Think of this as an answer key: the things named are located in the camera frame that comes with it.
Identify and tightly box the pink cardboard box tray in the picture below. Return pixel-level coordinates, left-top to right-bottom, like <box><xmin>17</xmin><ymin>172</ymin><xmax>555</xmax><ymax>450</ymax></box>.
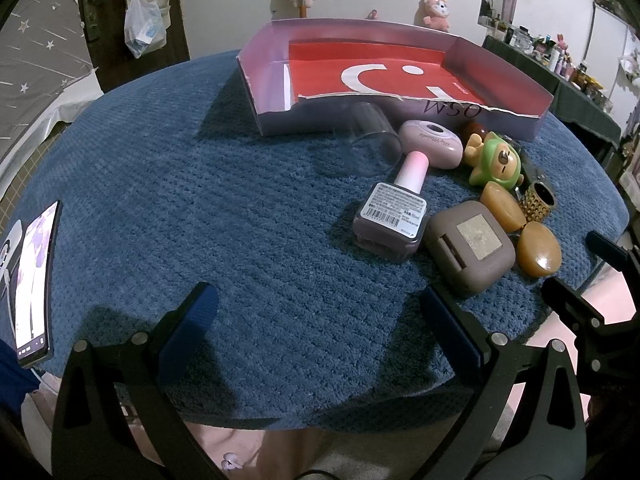
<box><xmin>238</xmin><ymin>18</ymin><xmax>552</xmax><ymax>141</ymax></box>

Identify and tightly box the brown square compact case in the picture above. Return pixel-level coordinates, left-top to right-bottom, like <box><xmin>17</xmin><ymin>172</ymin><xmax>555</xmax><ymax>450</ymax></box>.
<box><xmin>422</xmin><ymin>200</ymin><xmax>515</xmax><ymax>298</ymax></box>

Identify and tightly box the white card beside phone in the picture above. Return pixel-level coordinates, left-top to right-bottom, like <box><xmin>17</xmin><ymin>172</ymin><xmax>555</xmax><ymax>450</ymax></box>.
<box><xmin>0</xmin><ymin>220</ymin><xmax>23</xmax><ymax>278</ymax></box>

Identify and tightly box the white plastic bag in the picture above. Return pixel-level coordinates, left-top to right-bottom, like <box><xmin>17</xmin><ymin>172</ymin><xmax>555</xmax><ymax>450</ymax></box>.
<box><xmin>124</xmin><ymin>0</ymin><xmax>167</xmax><ymax>58</ymax></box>

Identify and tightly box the black nail polish bottle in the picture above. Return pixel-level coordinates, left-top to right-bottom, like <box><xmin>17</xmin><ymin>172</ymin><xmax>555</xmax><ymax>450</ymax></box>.
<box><xmin>503</xmin><ymin>136</ymin><xmax>549</xmax><ymax>197</ymax></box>

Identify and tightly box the blue textured table mat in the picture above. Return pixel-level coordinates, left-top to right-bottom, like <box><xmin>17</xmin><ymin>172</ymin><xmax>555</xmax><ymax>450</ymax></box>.
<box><xmin>11</xmin><ymin>52</ymin><xmax>468</xmax><ymax>432</ymax></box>

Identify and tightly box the smartphone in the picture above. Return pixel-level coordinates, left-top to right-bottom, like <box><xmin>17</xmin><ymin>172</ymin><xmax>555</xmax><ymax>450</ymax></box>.
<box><xmin>14</xmin><ymin>200</ymin><xmax>62</xmax><ymax>368</ymax></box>

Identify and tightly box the dark cloth side table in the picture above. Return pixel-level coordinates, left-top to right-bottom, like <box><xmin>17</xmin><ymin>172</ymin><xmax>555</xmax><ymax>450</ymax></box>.
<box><xmin>483</xmin><ymin>36</ymin><xmax>622</xmax><ymax>148</ymax></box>

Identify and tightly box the gold studded ring cylinder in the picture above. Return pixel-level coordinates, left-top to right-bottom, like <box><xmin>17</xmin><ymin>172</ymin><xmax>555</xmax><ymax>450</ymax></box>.
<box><xmin>518</xmin><ymin>181</ymin><xmax>556</xmax><ymax>222</ymax></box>

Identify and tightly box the pink plush toy on wall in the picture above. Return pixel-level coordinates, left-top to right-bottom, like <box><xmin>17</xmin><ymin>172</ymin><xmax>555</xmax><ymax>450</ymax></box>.
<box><xmin>423</xmin><ymin>0</ymin><xmax>449</xmax><ymax>32</ymax></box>

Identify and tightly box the lilac My Melody device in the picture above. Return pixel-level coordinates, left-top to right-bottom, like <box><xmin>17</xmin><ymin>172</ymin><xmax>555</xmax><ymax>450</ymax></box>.
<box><xmin>398</xmin><ymin>120</ymin><xmax>463</xmax><ymax>169</ymax></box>

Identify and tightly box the green bear figurine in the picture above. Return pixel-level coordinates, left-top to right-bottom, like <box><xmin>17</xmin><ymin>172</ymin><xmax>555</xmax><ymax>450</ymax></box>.
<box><xmin>463</xmin><ymin>131</ymin><xmax>524</xmax><ymax>191</ymax></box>

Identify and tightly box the orange makeup sponge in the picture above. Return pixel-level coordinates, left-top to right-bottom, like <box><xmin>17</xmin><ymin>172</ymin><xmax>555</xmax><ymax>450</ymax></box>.
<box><xmin>516</xmin><ymin>221</ymin><xmax>562</xmax><ymax>278</ymax></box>
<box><xmin>480</xmin><ymin>181</ymin><xmax>527</xmax><ymax>233</ymax></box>

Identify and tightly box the pink cap nail polish bottle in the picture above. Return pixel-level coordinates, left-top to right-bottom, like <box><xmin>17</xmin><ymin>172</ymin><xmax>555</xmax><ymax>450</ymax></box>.
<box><xmin>352</xmin><ymin>151</ymin><xmax>430</xmax><ymax>261</ymax></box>

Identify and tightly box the dark wooden door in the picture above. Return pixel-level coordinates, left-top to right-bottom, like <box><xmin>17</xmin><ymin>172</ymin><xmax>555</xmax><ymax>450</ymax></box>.
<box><xmin>78</xmin><ymin>0</ymin><xmax>190</xmax><ymax>92</ymax></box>

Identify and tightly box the clear plastic cup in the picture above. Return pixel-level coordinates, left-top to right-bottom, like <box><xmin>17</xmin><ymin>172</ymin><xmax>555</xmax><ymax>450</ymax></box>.
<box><xmin>343</xmin><ymin>102</ymin><xmax>402</xmax><ymax>177</ymax></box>

